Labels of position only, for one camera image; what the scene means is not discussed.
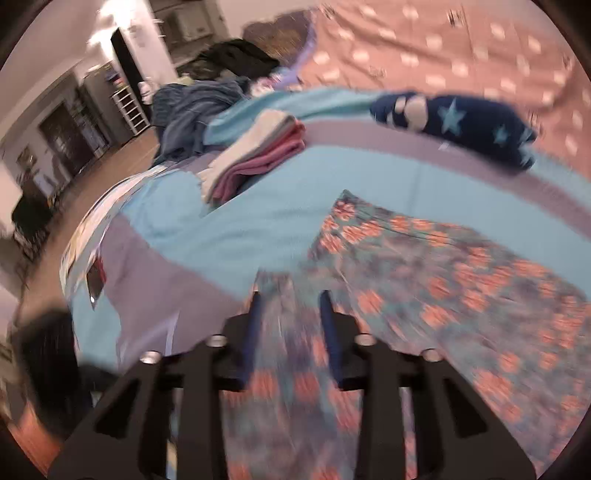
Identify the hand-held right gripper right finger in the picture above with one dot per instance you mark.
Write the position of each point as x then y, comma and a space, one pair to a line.
330, 332

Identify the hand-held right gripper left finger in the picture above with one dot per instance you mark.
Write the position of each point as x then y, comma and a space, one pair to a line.
251, 332

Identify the floral patterned small pants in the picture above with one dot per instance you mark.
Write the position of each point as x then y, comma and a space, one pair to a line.
438, 286

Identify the person's left forearm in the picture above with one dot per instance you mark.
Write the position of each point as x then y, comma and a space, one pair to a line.
32, 438

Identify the blue and purple blanket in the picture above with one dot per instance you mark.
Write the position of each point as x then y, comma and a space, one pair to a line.
258, 221

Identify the dark chair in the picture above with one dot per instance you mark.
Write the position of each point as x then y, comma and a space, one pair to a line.
32, 217

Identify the pink folded cloth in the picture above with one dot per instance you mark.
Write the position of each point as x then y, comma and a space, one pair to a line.
268, 157

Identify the white folded cloth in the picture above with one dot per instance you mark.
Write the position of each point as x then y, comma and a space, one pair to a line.
249, 138

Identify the dark cabinet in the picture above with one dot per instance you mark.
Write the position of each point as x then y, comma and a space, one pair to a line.
69, 134

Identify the dark blue towel heap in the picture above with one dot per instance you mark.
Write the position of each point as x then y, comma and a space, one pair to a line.
194, 106

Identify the navy garment with stars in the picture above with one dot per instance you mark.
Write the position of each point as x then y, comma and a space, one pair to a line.
475, 124

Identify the white shelf rack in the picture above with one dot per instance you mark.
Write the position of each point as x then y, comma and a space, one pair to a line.
129, 108

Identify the black clothing heap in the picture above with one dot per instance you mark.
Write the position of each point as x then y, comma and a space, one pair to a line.
235, 55

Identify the purple pillow with gold print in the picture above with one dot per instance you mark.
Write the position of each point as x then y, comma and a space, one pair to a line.
281, 37

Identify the pink dotted blanket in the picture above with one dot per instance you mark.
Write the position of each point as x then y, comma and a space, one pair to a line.
438, 50

